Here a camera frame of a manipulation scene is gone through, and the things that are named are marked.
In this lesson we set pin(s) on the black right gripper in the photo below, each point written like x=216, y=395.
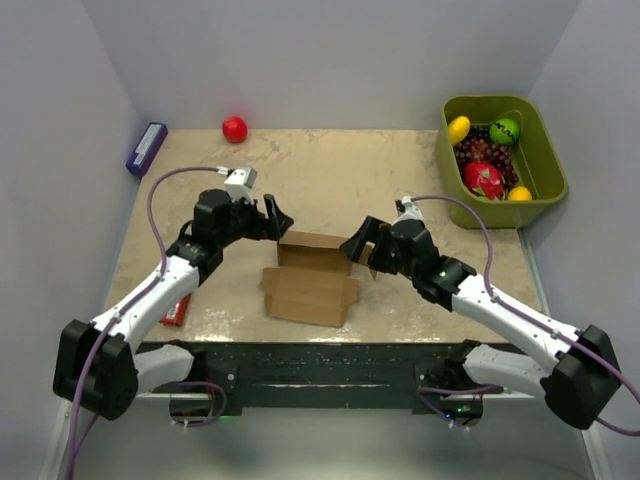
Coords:
x=373, y=230

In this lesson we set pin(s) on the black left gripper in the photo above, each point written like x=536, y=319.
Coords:
x=273, y=228

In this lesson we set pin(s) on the brown cardboard box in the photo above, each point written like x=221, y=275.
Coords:
x=312, y=283

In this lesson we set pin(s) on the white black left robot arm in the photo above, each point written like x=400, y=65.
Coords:
x=98, y=365

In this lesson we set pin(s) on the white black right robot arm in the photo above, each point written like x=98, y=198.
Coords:
x=575, y=371

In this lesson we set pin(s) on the red rectangular box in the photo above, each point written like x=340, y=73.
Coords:
x=175, y=317

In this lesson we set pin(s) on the purple rectangular box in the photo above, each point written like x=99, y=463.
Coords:
x=148, y=146

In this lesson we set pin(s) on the red tomato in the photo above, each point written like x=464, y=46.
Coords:
x=234, y=129

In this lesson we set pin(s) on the red dragon fruit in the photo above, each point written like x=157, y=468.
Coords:
x=484, y=180

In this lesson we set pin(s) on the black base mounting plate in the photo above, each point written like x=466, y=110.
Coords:
x=400, y=376

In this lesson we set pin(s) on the yellow lemon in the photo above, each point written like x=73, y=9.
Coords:
x=458, y=129

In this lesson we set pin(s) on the dark red grapes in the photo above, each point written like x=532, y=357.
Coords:
x=477, y=146

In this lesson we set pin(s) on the small orange fruit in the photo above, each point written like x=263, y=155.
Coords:
x=519, y=193

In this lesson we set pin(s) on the green striped toy ball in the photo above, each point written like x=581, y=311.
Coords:
x=504, y=131

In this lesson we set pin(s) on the green plastic bin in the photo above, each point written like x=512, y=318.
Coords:
x=536, y=163

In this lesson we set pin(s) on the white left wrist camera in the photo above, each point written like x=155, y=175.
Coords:
x=239, y=183

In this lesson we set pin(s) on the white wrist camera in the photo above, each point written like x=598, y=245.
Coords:
x=239, y=183
x=407, y=209

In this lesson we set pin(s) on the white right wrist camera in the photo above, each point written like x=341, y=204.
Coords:
x=407, y=209

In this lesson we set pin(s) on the aluminium rail frame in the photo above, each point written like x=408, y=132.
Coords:
x=101, y=365

